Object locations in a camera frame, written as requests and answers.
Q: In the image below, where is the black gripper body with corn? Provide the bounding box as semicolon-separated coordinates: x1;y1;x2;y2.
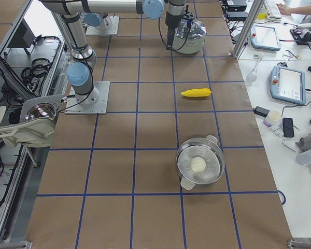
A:
166;27;174;50

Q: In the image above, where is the yellow corn cob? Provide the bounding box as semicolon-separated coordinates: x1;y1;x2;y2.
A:
180;88;211;98

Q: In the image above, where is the glass pot lid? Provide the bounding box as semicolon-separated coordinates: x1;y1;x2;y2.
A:
176;139;224;185

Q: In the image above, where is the person's hand on keyboard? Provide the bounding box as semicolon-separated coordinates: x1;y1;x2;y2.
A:
277;4;292;16

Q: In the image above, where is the white rice cooker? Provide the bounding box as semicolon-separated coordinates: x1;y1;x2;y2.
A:
173;19;207;54

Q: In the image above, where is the far teach pendant tablet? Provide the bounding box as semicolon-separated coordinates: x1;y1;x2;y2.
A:
250;24;280;51

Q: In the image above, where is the teach pendant tablet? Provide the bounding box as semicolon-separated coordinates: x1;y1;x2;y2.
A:
269;66;306;105
250;24;280;51

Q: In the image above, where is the white keyboard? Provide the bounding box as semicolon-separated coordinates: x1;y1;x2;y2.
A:
264;0;282;20

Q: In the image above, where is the black power adapter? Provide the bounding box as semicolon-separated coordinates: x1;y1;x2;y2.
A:
253;106;270;118

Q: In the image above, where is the near teach pendant tablet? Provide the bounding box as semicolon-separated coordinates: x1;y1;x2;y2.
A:
269;66;306;105

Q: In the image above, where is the white purple cup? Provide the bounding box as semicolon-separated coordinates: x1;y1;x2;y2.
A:
263;110;281;127

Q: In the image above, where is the steel bowl on stand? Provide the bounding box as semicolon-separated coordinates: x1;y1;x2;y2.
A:
25;103;57;121

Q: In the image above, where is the aluminium frame post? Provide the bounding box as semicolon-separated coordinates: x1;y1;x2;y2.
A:
232;0;264;59

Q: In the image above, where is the steel pot with white handles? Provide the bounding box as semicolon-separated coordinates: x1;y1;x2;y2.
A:
176;134;226;190

